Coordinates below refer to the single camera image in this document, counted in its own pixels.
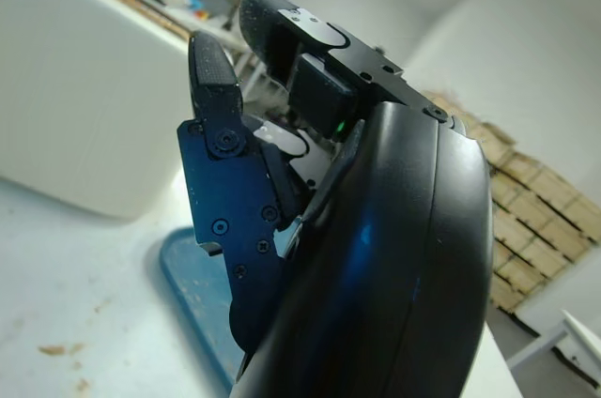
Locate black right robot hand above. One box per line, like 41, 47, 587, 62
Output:
177, 0, 495, 398

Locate blue plastic tray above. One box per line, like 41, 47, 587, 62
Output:
158, 225, 246, 390

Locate cream white two-slot toaster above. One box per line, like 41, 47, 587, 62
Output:
0, 0, 193, 222

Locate stacked wooden crates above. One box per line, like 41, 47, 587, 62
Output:
421, 89, 598, 315

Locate white side table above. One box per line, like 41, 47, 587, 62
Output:
505, 307, 601, 398

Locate white office desk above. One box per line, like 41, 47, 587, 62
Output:
40, 0, 265, 104

